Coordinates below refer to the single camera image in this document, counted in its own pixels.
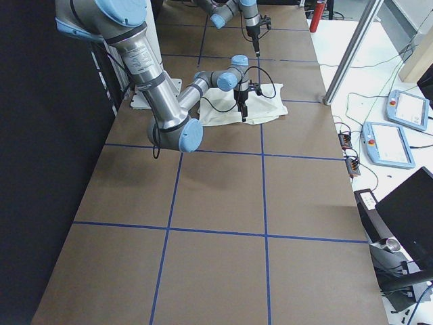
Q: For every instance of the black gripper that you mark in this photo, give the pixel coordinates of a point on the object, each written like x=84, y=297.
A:
x=252, y=33
x=239, y=96

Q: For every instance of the white long-sleeve t-shirt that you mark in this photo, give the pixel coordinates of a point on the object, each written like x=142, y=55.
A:
x=218, y=107

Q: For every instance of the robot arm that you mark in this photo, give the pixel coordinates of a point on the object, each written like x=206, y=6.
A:
x=220, y=15
x=122, y=25

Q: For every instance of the red cylinder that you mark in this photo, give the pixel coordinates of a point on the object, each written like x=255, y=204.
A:
x=317, y=14

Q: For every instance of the orange connector box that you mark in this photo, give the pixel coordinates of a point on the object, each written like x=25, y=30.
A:
x=352, y=165
x=345, y=141

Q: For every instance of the near teach pendant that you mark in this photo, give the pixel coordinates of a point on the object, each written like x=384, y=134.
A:
x=387, y=145

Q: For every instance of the teach pendant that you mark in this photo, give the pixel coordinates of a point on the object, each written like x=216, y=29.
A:
x=387, y=145
x=408, y=110

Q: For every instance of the far teach pendant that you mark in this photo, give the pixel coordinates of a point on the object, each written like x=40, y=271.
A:
x=408, y=110

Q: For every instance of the black power adapter box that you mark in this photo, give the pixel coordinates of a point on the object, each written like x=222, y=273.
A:
x=374, y=225

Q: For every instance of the black monitor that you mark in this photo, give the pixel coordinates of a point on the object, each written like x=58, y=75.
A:
x=407, y=212

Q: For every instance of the metal cup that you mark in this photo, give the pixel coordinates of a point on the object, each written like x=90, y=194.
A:
x=392, y=245

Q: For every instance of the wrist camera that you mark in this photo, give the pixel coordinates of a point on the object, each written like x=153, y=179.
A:
x=255, y=87
x=265, y=20

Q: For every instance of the aluminium frame post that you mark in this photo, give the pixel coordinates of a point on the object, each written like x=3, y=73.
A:
x=370, y=12

